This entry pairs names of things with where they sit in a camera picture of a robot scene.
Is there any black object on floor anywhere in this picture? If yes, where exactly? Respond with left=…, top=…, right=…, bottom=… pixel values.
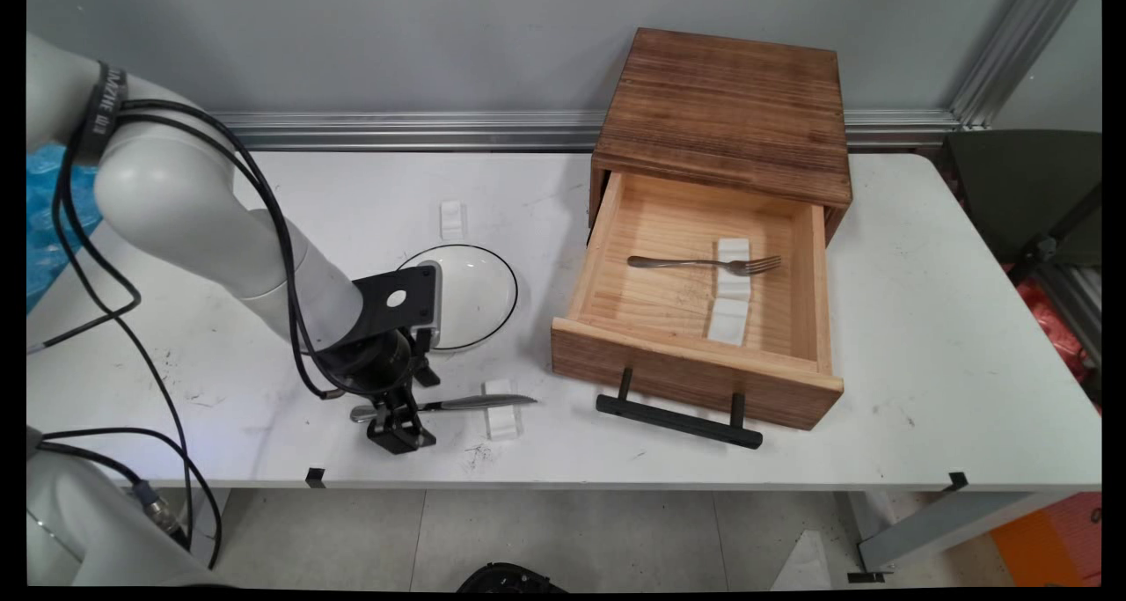
left=456, top=562, right=568, bottom=595

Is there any grey table leg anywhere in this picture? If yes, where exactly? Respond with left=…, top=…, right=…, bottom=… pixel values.
left=847, top=491, right=1067, bottom=577

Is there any light wooden open drawer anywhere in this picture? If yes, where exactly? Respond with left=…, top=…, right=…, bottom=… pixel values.
left=551, top=172, right=845, bottom=431

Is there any white plate with black rim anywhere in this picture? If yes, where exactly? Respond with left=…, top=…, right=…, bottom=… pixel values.
left=396, top=244, right=519, bottom=353

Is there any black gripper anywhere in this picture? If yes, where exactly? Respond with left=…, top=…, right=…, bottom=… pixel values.
left=317, top=326, right=441, bottom=456

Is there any dark wooden drawer cabinet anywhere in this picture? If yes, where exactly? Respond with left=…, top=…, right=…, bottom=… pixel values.
left=587, top=27, right=853, bottom=246

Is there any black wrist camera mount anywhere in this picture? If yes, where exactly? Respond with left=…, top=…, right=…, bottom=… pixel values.
left=351, top=264, right=441, bottom=348

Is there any plain black cable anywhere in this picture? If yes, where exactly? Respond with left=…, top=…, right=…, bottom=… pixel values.
left=26, top=99, right=223, bottom=572

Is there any black cable with white label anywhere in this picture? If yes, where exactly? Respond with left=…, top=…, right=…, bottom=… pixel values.
left=110, top=98, right=346, bottom=401

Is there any horizontal aluminium rail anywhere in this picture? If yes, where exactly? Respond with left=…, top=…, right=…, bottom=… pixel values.
left=207, top=110, right=964, bottom=153

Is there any blue plastic bag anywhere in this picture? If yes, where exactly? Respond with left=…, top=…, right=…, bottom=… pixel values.
left=26, top=142, right=103, bottom=313

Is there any silver metal knife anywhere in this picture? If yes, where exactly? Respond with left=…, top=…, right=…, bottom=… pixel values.
left=349, top=394, right=537, bottom=424

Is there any red bag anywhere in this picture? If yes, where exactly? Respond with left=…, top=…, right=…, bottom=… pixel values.
left=1003, top=262, right=1102, bottom=392

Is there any black drawer handle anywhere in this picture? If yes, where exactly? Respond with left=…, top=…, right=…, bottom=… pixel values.
left=596, top=369, right=764, bottom=451

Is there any orange box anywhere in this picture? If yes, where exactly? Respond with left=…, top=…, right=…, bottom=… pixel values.
left=990, top=493, right=1102, bottom=589

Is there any slanted aluminium post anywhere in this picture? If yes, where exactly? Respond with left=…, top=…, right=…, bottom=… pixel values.
left=950, top=0, right=1092, bottom=129

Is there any silver metal fork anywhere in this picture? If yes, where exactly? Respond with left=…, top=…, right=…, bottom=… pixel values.
left=627, top=253, right=782, bottom=277

